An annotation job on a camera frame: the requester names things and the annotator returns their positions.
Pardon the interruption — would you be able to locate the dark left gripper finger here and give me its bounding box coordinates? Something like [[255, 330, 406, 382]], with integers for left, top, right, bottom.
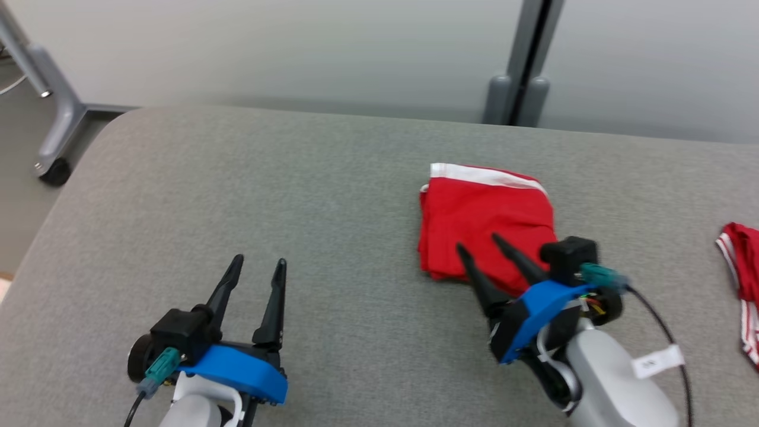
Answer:
[[252, 258, 288, 352], [205, 254, 245, 327]]

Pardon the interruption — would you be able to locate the crumpled red white garment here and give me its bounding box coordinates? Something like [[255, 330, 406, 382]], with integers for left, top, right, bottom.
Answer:
[[716, 222, 759, 371]]

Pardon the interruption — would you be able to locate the red and white garment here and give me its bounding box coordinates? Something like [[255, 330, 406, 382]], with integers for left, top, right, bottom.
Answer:
[[417, 162, 559, 297]]

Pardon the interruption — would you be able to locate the teal left cable connector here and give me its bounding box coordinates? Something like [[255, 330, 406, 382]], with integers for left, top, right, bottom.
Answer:
[[136, 347, 181, 399]]

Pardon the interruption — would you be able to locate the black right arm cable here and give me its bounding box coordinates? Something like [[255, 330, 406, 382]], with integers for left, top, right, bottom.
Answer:
[[623, 285, 696, 427]]

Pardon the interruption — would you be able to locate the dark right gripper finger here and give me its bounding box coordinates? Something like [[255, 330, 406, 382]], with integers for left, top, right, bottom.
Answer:
[[455, 243, 514, 318], [492, 233, 551, 288]]

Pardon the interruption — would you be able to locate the teal right cable connector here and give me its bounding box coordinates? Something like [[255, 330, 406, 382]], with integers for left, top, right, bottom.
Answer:
[[580, 263, 629, 292]]

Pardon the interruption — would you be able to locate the black caster wheel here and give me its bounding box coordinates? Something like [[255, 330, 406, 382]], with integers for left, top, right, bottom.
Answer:
[[38, 157, 72, 186]]

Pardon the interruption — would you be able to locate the teal cable connector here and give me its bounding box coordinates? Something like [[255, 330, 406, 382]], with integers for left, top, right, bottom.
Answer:
[[136, 347, 181, 399], [580, 263, 629, 292]]

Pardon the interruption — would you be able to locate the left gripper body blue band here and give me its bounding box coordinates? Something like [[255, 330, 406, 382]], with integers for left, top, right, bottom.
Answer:
[[177, 343, 290, 427]]

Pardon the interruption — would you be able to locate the white cable label tag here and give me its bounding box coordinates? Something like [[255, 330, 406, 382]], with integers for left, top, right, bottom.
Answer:
[[631, 345, 686, 380]]

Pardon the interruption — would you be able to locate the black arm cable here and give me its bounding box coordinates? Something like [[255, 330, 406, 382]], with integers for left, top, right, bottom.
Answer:
[[623, 285, 696, 427], [123, 391, 149, 427]]

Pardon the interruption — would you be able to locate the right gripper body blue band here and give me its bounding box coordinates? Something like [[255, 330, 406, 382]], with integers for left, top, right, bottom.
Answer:
[[489, 279, 594, 413]]

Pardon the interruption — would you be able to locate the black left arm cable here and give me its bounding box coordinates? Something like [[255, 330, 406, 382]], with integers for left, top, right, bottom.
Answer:
[[123, 391, 149, 427]]

